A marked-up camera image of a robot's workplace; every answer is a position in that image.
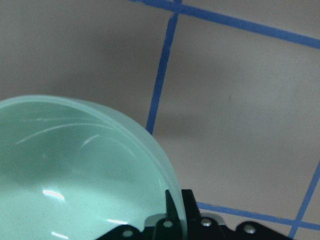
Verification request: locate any green bowl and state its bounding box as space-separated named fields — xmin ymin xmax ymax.
xmin=0 ymin=95 xmax=187 ymax=240

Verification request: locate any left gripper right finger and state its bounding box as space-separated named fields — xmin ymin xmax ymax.
xmin=181 ymin=189 xmax=290 ymax=240

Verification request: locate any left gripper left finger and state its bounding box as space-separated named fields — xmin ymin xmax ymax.
xmin=97 ymin=189 xmax=184 ymax=240

